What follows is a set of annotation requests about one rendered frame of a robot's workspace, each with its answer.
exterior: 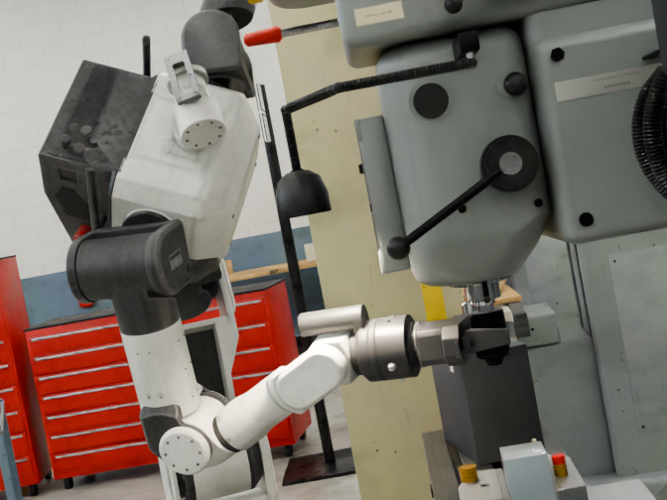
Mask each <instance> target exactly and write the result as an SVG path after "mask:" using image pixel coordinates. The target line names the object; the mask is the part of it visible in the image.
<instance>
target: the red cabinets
mask: <svg viewBox="0 0 667 500"><path fill-rule="evenodd" d="M16 257H17V255H12V256H7V257H2V258H0V399H3V401H4V402H5V413H6V418H7V423H8V428H9V433H10V438H11V442H12V446H13V451H14V456H15V461H16V466H17V471H18V475H19V480H20V485H21V487H23V486H28V485H29V491H30V495H31V496H36V495H38V486H37V484H39V483H40V482H41V481H42V480H43V479H44V478H46V479H51V478H52V469H53V473H54V478H55V480H58V479H63V480H64V486H65V489H72V488H73V479H72V478H73V477H76V476H82V475H87V474H93V473H99V472H105V471H111V470H117V469H123V468H129V467H135V466H141V465H147V464H152V463H158V462H159V459H158V456H157V455H156V454H154V453H153V452H152V451H151V450H150V449H149V446H148V445H147V442H146V439H145V436H144V432H143V428H142V425H141V421H140V417H139V416H140V412H141V408H140V404H139V400H138V397H137V393H136V389H135V386H134V382H133V378H132V374H131V371H130V367H129V363H128V359H127V356H126V352H125V348H124V345H123V341H122V337H121V333H120V329H119V326H118V322H117V318H116V315H115V311H114V308H112V309H107V310H101V311H96V312H86V313H80V314H75V315H69V316H64V317H58V318H53V319H50V320H47V321H45V322H42V323H40V324H37V325H35V326H32V327H30V324H29V319H28V314H27V309H26V304H25V299H24V294H23V290H22V285H21V280H20V275H19V270H18V265H17V260H16ZM285 280H286V278H284V279H278V280H272V281H267V282H261V283H255V284H249V285H244V286H238V287H232V291H233V295H234V299H235V313H234V316H235V321H236V325H237V330H238V334H239V336H238V342H237V347H236V352H235V356H234V361H233V365H232V370H231V377H232V383H233V388H234V394H235V398H236V397H238V396H240V395H242V394H244V393H246V392H248V391H249V390H250V389H252V388H253V387H254V386H256V385H257V384H258V383H259V382H261V381H262V380H263V379H265V378H266V377H267V376H269V375H270V374H271V373H272V372H274V371H275V370H276V369H278V368H279V367H280V366H288V365H289V364H290V363H292V362H293V361H294V360H296V359H297V358H298V357H299V351H298V346H297V341H296V336H295V330H294V326H293V321H292V315H291V310H290V305H289V300H288V294H287V289H286V284H285ZM215 317H220V315H219V309H218V305H217V301H216V298H211V304H210V306H209V307H208V309H207V310H206V311H205V312H203V313H202V314H200V315H198V316H196V317H194V318H191V319H188V320H183V321H182V324H187V323H192V322H196V321H201V320H206V319H210V318H215ZM311 423H312V420H311V415H310V409H308V410H307V411H306V412H304V413H303V414H302V415H301V414H296V413H292V414H291V415H290V416H288V417H287V418H286V419H284V420H283V421H282V422H280V423H279V424H277V425H276V426H275V427H274V428H272V429H271V430H270V432H269V433H268V434H267V438H268V440H269V444H270V447H276V446H283V445H284V446H285V454H286V456H287V457H288V456H293V446H292V444H295V443H296V442H297V441H298V439H305V438H306V429H307V428H308V427H309V425H310V424H311Z"/></svg>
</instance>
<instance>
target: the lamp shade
mask: <svg viewBox="0 0 667 500"><path fill-rule="evenodd" d="M290 172H291V173H288V174H285V176H284V177H283V178H282V179H281V180H280V181H278V182H277V190H276V198H275V201H276V207H277V212H278V217H279V220H283V219H289V218H294V217H300V216H305V215H310V214H316V213H321V212H326V211H330V210H332V207H331V202H330V196H329V191H328V189H327V187H326V185H325V184H324V182H323V180H322V178H321V176H320V175H318V174H316V173H314V172H312V171H310V170H304V169H298V170H294V171H290Z"/></svg>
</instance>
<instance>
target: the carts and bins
mask: <svg viewBox="0 0 667 500"><path fill-rule="evenodd" d="M0 467H1V472H2V476H3V481H4V486H5V491H6V496H7V500H23V495H22V490H21V485H20V480H19V475H18V471H17V466H16V461H15V456H14V451H13V446H12V442H11V438H10V433H9V428H8V423H7V418H6V413H5V402H4V401H3V399H0Z"/></svg>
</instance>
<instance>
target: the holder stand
mask: <svg viewBox="0 0 667 500"><path fill-rule="evenodd" d="M510 339H511V338H510ZM509 345H510V350H511V353H510V354H508V355H506V356H505V359H504V362H503V363H502V364H500V365H495V366H487V365H486V363H485V362H484V361H483V359H477V358H476V353H475V354H474V355H473V356H472V357H471V359H470V360H469V361H468V362H467V364H465V365H457V366H449V365H448V364H441V365H433V366H432V370H433V376H434V381H435V387H436V392H437V398H438V403H439V409H440V414H441V420H442V425H443V430H444V436H445V439H446V440H447V441H448V442H449V443H451V444H452V445H453V446H455V447H456V448H457V449H458V450H460V451H461V452H462V453H463V454H465V455H466V456H467V457H468V458H470V459H471V460H472V461H473V462H475V463H476V464H477V465H485V464H489V463H494V462H497V461H501V455H500V450H499V448H500V447H504V446H510V445H516V444H522V443H528V442H532V439H533V438H535V439H536V440H537V441H541V442H542V444H543V446H544V448H545V445H544V441H543V435H542V429H541V424H540V418H539V413H538V407H537V401H536V396H535V390H534V384H533V379H532V373H531V368H530V362H529V356H528V351H527V345H526V343H523V342H520V341H517V340H514V339H511V343H510V344H509Z"/></svg>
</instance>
